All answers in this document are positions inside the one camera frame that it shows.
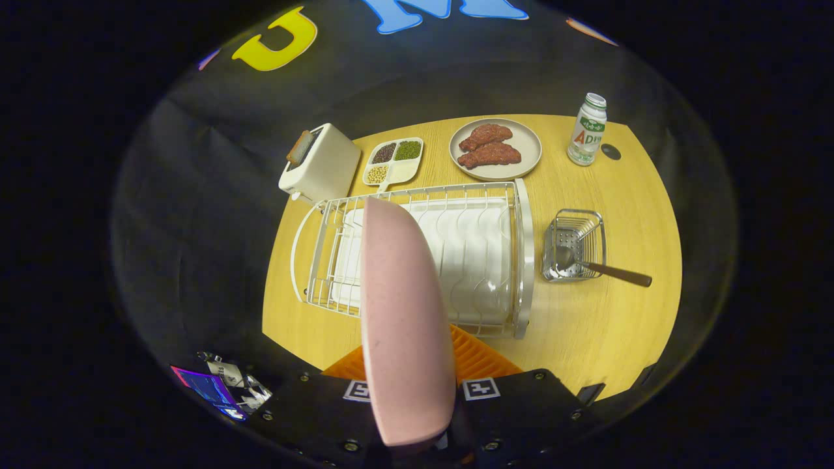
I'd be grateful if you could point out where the red meat piece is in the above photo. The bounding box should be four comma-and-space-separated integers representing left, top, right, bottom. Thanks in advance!
458, 124, 513, 152
457, 143, 523, 170

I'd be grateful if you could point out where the white and black object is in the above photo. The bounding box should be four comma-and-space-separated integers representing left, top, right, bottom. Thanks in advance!
197, 352, 273, 411

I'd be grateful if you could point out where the brown-handled metal spoon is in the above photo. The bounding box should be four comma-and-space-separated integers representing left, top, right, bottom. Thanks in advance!
554, 246, 653, 288

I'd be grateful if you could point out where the metal wire basket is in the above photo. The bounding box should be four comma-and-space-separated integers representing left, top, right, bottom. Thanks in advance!
542, 209, 607, 282

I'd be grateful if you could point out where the divided tray of beans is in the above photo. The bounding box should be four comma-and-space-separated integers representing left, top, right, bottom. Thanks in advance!
362, 137, 425, 193

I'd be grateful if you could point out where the black backdrop cloth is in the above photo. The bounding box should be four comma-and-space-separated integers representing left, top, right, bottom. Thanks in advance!
111, 0, 737, 391

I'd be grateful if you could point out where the beige plate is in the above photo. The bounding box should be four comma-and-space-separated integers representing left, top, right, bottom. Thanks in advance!
449, 118, 543, 182

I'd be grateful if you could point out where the toast slice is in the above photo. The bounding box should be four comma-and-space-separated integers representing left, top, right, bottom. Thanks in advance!
286, 130, 313, 165

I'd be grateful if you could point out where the white wire dish rack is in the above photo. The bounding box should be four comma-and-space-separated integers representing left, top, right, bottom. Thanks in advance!
290, 179, 536, 339

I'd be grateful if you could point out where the white drink bottle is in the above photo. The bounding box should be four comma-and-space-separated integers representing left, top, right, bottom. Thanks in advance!
567, 92, 608, 167

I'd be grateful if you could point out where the white drip tray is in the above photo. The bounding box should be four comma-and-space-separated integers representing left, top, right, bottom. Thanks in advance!
330, 197, 512, 325

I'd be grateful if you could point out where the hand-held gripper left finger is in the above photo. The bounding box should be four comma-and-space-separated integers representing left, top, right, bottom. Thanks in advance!
251, 345, 386, 469

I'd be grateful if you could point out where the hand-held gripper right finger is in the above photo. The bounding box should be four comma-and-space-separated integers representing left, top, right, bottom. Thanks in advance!
450, 324, 607, 466

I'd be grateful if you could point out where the glowing purple screen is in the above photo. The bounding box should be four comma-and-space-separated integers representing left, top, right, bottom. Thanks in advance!
171, 365, 248, 421

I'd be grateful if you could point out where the pink plate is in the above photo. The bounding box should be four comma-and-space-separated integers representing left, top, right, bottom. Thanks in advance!
360, 197, 457, 448

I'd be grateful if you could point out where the white toaster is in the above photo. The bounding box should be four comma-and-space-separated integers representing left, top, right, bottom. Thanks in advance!
279, 123, 362, 205

